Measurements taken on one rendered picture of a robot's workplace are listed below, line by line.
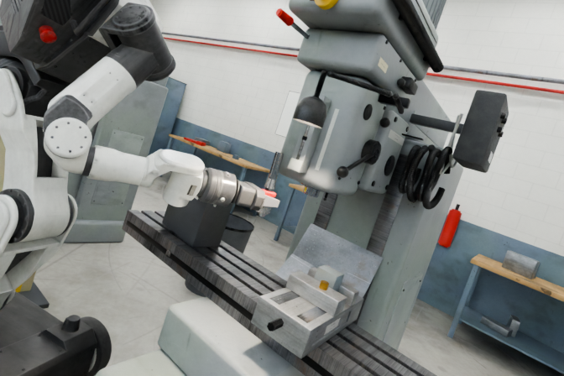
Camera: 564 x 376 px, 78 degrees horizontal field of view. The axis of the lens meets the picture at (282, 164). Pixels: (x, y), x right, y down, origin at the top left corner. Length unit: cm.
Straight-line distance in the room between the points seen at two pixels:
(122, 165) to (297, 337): 53
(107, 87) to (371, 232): 98
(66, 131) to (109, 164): 10
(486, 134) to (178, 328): 99
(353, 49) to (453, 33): 487
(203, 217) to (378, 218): 63
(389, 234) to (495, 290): 389
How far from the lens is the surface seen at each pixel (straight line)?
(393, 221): 132
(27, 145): 112
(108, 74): 83
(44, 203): 112
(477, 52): 559
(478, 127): 113
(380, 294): 136
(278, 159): 94
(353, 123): 92
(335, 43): 97
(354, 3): 88
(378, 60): 91
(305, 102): 77
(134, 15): 87
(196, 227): 124
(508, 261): 460
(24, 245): 120
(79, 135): 78
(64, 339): 138
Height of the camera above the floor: 140
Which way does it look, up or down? 3 degrees down
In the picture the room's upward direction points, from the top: 18 degrees clockwise
